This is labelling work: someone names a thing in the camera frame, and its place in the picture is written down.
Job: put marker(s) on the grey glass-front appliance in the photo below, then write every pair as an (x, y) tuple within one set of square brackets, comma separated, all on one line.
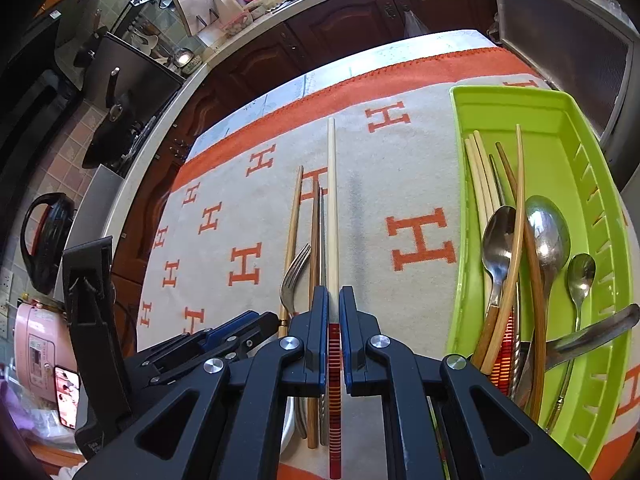
[(565, 45)]

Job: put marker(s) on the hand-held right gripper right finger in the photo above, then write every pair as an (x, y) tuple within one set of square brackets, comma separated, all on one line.
[(346, 330)]

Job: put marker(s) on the dark bamboo chopstick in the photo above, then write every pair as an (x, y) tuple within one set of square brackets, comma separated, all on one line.
[(539, 300)]

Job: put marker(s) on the steel chopstick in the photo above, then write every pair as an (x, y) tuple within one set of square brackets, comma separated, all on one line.
[(322, 240), (496, 180)]

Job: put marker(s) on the black electric kettle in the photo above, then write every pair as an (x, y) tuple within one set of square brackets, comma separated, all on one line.
[(50, 245)]

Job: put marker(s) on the small steel spoon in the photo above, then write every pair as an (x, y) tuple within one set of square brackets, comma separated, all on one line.
[(581, 272)]

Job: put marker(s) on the cream chopstick black gold bands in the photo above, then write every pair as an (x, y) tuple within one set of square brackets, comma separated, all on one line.
[(487, 165)]

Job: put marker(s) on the brown wooden chopstick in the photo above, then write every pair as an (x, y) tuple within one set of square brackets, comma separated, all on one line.
[(314, 260)]

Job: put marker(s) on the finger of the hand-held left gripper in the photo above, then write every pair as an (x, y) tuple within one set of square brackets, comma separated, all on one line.
[(230, 332)]

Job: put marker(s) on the smartphone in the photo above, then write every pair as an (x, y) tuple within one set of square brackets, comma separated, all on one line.
[(67, 395)]

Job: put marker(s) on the orange and cream printed blanket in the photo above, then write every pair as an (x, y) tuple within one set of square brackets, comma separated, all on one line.
[(400, 160)]

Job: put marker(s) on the steel fork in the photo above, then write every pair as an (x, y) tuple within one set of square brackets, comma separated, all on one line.
[(295, 275)]

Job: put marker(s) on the large steel spoon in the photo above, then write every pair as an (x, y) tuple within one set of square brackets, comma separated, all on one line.
[(547, 240)]

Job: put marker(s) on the pink rice cooker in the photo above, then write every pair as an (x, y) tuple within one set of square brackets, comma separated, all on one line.
[(35, 350)]

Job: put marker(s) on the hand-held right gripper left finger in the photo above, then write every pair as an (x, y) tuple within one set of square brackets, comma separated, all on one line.
[(324, 330)]

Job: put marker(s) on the hanging plastic bag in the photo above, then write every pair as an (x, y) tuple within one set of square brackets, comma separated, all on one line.
[(414, 22)]

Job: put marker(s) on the wooden cutting board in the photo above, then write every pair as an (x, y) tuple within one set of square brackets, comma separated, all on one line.
[(197, 7)]

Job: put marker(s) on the steel stove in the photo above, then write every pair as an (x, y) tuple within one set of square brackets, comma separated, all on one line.
[(140, 70)]

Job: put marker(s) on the light bamboo chopstick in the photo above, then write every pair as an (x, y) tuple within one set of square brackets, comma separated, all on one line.
[(522, 200)]

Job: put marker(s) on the green plastic utensil tray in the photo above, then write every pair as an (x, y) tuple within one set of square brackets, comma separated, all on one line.
[(560, 125)]

